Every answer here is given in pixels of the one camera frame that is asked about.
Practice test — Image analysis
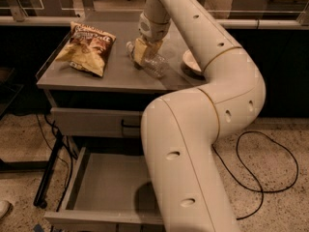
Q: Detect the grey metal drawer cabinet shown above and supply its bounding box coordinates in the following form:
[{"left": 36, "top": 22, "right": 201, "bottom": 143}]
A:
[{"left": 37, "top": 11, "right": 205, "bottom": 150}]

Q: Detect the black floor cable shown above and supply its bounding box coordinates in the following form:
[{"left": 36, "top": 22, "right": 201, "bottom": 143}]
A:
[{"left": 211, "top": 130, "right": 300, "bottom": 221}]

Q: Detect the yellow brown chip bag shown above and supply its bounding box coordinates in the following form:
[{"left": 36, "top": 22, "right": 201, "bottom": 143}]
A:
[{"left": 55, "top": 22, "right": 116, "bottom": 77}]

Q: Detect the closed grey top drawer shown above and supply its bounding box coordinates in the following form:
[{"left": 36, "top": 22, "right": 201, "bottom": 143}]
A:
[{"left": 51, "top": 107, "right": 142, "bottom": 138}]

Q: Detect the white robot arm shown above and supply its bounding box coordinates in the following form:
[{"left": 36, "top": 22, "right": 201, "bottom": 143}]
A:
[{"left": 135, "top": 0, "right": 266, "bottom": 232}]

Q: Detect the clear plastic water bottle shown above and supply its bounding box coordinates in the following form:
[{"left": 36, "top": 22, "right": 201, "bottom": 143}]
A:
[{"left": 126, "top": 42, "right": 169, "bottom": 79}]

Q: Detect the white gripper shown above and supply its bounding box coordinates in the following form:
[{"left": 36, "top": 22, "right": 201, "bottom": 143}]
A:
[{"left": 133, "top": 12, "right": 170, "bottom": 66}]

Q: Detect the white horizontal rail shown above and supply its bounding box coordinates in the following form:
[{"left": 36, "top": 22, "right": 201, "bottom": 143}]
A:
[{"left": 217, "top": 19, "right": 309, "bottom": 30}]

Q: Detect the open grey middle drawer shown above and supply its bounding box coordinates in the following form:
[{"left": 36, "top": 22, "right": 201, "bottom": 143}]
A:
[{"left": 44, "top": 149, "right": 165, "bottom": 232}]

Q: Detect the black table leg frame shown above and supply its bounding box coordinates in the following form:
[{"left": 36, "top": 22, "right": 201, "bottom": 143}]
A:
[{"left": 0, "top": 131, "right": 63, "bottom": 209}]

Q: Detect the black drawer handle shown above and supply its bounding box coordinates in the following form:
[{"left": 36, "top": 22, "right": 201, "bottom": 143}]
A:
[{"left": 121, "top": 120, "right": 141, "bottom": 129}]

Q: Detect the white paper bowl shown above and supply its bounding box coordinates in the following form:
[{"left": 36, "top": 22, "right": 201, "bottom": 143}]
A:
[{"left": 183, "top": 50, "right": 203, "bottom": 76}]

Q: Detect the white shoe tip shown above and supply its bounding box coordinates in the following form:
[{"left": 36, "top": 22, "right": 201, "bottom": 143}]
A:
[{"left": 0, "top": 200, "right": 11, "bottom": 218}]

